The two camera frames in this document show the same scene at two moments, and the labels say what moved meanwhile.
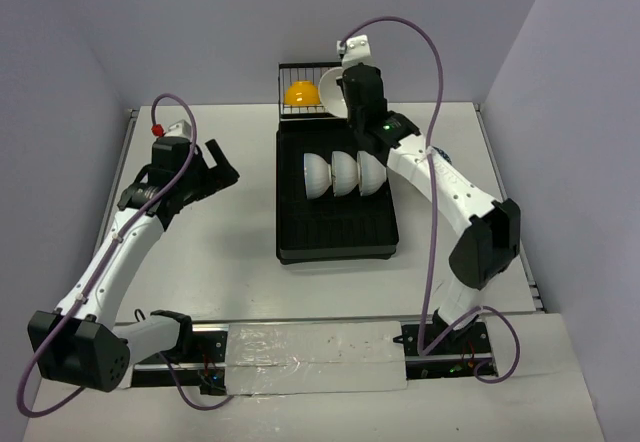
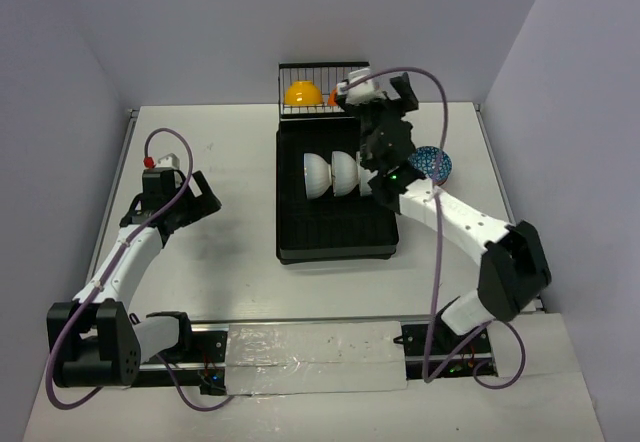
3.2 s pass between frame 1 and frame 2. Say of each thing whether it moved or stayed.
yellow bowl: stayed
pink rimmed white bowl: moved
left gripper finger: moved
